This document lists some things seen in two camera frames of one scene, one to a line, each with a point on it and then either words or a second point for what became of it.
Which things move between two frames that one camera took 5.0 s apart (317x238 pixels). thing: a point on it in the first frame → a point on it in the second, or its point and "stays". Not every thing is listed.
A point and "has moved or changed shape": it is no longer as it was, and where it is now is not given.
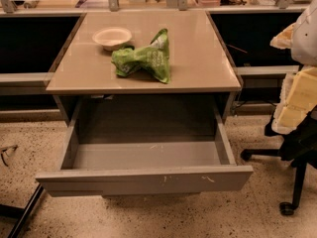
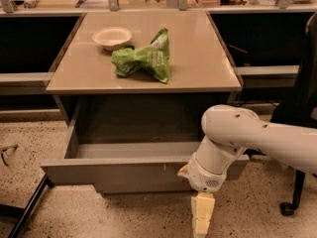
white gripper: x=305 y=42 → x=203 y=177
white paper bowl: x=110 y=38 stays
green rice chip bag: x=154 y=57 stays
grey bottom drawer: x=145 y=164 has moved or changed shape
